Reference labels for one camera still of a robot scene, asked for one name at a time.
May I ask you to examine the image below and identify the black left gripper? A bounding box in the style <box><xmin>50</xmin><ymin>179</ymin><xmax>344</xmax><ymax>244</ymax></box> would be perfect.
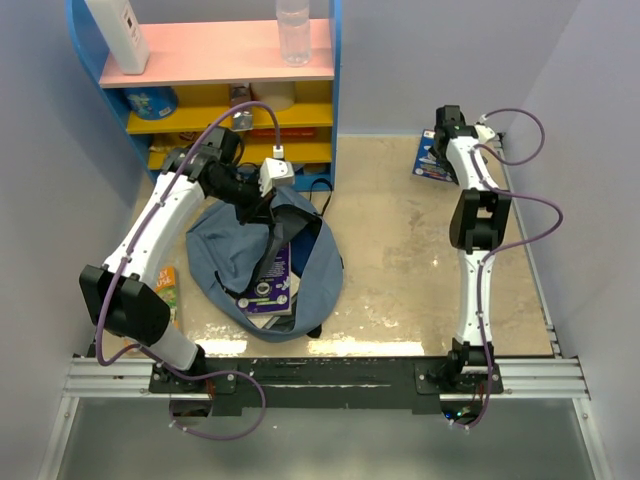
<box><xmin>210</xmin><ymin>168</ymin><xmax>277</xmax><ymax>226</ymax></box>

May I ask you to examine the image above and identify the blue cartoon book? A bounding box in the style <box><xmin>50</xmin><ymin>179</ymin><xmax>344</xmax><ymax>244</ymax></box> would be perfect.
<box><xmin>412</xmin><ymin>129</ymin><xmax>453</xmax><ymax>183</ymax></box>

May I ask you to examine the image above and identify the blue fabric backpack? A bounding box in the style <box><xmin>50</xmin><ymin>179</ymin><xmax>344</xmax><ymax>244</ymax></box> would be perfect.
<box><xmin>186</xmin><ymin>187</ymin><xmax>344</xmax><ymax>343</ymax></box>

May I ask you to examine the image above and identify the purple cover book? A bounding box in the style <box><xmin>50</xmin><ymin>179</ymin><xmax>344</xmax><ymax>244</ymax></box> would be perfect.
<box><xmin>236</xmin><ymin>244</ymin><xmax>292</xmax><ymax>320</ymax></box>

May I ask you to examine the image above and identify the white coffee cover book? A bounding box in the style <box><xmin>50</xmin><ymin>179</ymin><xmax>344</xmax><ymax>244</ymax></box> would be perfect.
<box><xmin>250</xmin><ymin>274</ymin><xmax>300</xmax><ymax>329</ymax></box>

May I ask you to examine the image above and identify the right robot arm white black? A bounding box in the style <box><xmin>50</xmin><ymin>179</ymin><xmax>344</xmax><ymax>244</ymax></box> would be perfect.
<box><xmin>431</xmin><ymin>105</ymin><xmax>511</xmax><ymax>394</ymax></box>

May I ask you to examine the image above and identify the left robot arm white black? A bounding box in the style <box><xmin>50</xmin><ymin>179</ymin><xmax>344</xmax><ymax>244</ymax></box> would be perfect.
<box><xmin>79</xmin><ymin>127</ymin><xmax>271</xmax><ymax>392</ymax></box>

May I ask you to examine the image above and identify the yellow snack bag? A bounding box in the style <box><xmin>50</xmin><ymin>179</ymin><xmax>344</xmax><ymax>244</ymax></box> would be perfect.
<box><xmin>149</xmin><ymin>132</ymin><xmax>200</xmax><ymax>155</ymax></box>

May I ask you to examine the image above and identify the red flat box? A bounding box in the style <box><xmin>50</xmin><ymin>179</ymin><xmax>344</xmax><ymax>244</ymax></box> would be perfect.
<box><xmin>249</xmin><ymin>127</ymin><xmax>317</xmax><ymax>139</ymax></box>

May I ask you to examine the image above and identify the blue round tin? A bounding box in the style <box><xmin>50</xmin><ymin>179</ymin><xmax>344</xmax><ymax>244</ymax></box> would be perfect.
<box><xmin>123</xmin><ymin>86</ymin><xmax>178</xmax><ymax>121</ymax></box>

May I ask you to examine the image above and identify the orange green children book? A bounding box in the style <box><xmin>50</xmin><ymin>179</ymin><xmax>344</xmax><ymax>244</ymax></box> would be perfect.
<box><xmin>155</xmin><ymin>266</ymin><xmax>182</xmax><ymax>330</ymax></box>

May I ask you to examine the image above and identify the blue shelf unit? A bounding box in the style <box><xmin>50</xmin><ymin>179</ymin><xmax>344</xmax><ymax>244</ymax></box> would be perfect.
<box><xmin>65</xmin><ymin>1</ymin><xmax>343</xmax><ymax>192</ymax></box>

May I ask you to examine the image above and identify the clear plastic water bottle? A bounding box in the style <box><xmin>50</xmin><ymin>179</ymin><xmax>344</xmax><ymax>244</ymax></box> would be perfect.
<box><xmin>276</xmin><ymin>0</ymin><xmax>312</xmax><ymax>67</ymax></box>

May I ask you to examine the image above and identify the white rectangular box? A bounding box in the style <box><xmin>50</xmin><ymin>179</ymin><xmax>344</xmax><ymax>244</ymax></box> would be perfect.
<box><xmin>85</xmin><ymin>0</ymin><xmax>150</xmax><ymax>75</ymax></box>

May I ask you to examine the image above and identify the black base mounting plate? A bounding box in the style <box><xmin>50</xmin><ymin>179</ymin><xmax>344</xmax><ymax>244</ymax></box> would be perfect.
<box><xmin>149</xmin><ymin>356</ymin><xmax>504</xmax><ymax>420</ymax></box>

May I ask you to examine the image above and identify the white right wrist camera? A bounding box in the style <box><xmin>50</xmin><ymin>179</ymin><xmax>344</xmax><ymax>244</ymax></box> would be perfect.
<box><xmin>474</xmin><ymin>114</ymin><xmax>497</xmax><ymax>144</ymax></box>

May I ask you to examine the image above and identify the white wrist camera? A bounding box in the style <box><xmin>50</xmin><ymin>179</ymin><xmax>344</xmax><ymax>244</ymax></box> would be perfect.
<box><xmin>474</xmin><ymin>114</ymin><xmax>497</xmax><ymax>144</ymax></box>
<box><xmin>259</xmin><ymin>145</ymin><xmax>295</xmax><ymax>197</ymax></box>

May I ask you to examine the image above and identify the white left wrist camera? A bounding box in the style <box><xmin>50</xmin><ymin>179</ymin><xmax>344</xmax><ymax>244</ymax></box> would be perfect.
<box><xmin>259</xmin><ymin>145</ymin><xmax>295</xmax><ymax>197</ymax></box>

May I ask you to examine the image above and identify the aluminium frame rail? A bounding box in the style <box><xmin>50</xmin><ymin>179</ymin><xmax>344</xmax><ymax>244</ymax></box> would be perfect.
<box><xmin>63</xmin><ymin>357</ymin><xmax>590</xmax><ymax>400</ymax></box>

